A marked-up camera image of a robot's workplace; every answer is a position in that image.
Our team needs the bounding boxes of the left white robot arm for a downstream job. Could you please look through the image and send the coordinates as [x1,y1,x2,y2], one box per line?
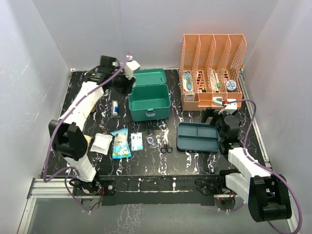
[48,55,140,195]

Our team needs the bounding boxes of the round blue white tin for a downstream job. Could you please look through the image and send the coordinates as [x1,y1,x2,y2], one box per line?
[225,79,237,92]

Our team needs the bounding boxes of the small white red box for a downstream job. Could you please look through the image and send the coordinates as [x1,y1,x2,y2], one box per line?
[183,91,195,101]

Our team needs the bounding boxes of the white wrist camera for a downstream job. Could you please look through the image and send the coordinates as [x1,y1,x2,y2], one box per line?
[124,60,140,78]
[218,99,237,115]

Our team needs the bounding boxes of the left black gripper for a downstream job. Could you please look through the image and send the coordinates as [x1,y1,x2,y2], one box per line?
[111,68,136,96]

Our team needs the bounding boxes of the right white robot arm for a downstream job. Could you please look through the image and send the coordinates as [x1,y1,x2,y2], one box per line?
[201,108,292,222]

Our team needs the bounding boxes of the white tube in organizer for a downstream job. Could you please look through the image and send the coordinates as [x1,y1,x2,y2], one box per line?
[210,70,220,93]

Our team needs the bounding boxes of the blue brush blister pack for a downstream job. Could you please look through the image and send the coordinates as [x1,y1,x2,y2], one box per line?
[182,71,194,92]

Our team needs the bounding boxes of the black handled scissors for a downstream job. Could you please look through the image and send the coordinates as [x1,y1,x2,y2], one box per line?
[160,138,173,154]

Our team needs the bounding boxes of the clear bag with rubber bands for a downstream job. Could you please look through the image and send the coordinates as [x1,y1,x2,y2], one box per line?
[146,133,157,148]

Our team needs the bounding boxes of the small white blue bottle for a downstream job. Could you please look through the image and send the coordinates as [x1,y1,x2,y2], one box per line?
[112,100,118,117]

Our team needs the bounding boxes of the blue cotton swab bag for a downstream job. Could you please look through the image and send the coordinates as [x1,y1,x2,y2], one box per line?
[111,128,132,159]

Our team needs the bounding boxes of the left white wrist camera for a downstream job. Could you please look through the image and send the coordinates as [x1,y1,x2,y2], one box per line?
[124,60,140,78]

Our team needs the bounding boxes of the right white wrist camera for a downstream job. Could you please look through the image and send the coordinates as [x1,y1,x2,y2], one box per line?
[218,99,237,115]

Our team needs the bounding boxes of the orange file organizer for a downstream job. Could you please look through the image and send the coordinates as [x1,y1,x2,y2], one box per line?
[179,34,247,111]

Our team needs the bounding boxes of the white gauze packet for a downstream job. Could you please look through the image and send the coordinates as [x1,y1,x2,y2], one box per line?
[90,133,113,155]

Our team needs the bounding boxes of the blue divided tray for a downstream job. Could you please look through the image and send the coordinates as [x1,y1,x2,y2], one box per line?
[176,122,219,153]

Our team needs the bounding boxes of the beige bandage pack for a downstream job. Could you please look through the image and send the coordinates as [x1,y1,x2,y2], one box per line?
[84,135,93,147]

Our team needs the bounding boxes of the green medicine kit box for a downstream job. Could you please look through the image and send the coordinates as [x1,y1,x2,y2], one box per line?
[129,68,171,122]

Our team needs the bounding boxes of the white blue bandage box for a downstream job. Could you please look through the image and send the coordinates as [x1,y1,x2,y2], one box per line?
[131,133,143,151]

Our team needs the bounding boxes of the teal white small box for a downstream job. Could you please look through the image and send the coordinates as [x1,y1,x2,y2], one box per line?
[212,97,223,106]

